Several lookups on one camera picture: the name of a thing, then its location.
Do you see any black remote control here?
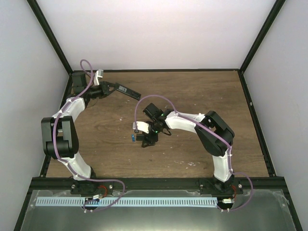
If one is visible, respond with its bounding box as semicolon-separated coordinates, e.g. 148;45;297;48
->
115;83;141;101

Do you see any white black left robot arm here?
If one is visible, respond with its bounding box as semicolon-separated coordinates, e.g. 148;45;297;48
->
41;69;114;194

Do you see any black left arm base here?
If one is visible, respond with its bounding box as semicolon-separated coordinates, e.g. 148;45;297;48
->
71;180;113;195

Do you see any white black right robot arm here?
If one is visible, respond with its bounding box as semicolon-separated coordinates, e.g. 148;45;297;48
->
132;103;235;194

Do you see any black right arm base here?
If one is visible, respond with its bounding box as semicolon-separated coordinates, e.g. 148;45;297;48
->
198;177;243;195

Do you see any clear acrylic front panel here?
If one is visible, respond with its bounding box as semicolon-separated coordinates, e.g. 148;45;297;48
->
21;190;295;231

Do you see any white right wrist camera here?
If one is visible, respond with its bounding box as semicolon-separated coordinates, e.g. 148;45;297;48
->
132;121;150;134

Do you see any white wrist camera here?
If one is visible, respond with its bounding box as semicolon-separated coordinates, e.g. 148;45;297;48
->
132;121;150;134
93;69;103;86

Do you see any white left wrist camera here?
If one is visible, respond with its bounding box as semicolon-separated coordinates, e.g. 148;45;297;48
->
93;69;103;86

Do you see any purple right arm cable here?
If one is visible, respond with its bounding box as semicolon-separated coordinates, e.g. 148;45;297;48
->
134;95;254;213

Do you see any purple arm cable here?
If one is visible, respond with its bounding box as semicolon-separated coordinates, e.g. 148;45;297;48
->
53;59;126;213
134;95;254;213

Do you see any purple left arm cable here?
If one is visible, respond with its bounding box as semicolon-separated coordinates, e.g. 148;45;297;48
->
53;59;126;213

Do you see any light blue slotted cable duct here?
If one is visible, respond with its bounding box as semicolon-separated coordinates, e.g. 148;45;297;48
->
35;197;218;207

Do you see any black table frame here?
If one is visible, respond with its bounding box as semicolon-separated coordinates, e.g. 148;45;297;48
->
14;0;303;231

